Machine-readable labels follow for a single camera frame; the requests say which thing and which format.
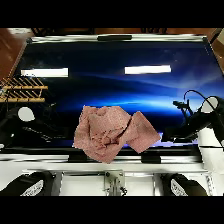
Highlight pink garment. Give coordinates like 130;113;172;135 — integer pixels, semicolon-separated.
72;104;162;165

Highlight silver frame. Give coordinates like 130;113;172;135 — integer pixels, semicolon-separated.
0;33;224;197

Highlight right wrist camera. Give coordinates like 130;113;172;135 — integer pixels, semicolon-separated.
172;99;195;117

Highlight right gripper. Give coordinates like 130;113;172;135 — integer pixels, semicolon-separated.
161;125;194;143

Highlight black cable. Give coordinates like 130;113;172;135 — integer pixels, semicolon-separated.
182;88;215;112

